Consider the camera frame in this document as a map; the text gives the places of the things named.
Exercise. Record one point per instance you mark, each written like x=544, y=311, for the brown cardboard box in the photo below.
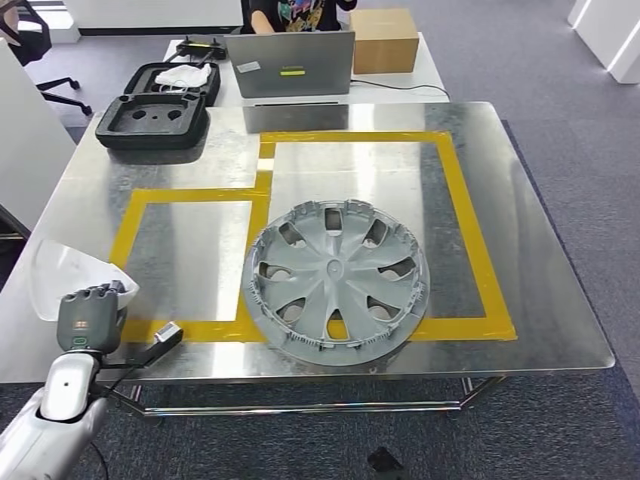
x=385, y=40

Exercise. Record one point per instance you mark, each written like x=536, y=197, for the black office chair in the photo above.
x=35, y=40

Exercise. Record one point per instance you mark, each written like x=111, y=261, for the person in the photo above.
x=295, y=13

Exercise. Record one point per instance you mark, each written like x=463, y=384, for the grey wheel hubcap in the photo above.
x=333, y=268

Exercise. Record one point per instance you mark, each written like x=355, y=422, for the black foam case half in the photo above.
x=213, y=83

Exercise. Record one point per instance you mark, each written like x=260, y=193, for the white block furniture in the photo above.
x=615, y=40

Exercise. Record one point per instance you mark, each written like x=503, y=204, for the grey laptop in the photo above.
x=290, y=63

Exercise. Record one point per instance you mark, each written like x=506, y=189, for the black foam tray with recesses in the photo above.
x=115, y=132

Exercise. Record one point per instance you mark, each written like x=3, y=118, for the white crumpled cloth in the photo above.
x=183, y=76

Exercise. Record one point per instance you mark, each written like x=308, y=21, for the long white cabinet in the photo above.
x=150, y=13

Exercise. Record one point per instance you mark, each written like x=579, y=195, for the large yellow table tape rectangle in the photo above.
x=460, y=212

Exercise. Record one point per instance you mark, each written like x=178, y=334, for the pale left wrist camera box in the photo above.
x=167, y=333

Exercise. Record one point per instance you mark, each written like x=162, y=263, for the black robot foot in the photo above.
x=385, y=460

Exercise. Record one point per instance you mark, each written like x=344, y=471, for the black device with yellow stripe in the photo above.
x=200, y=48

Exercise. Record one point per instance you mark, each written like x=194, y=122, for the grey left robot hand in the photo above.
x=90, y=324

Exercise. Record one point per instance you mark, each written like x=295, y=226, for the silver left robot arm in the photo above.
x=50, y=430

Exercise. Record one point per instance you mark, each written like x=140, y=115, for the small yellow table tape rectangle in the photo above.
x=200, y=195

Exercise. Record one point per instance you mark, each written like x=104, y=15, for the steel workbench leg frame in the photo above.
x=300, y=407

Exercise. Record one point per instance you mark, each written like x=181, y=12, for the person's right forearm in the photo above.
x=261, y=23

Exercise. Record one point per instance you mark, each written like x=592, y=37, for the white tape piece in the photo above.
x=266, y=165

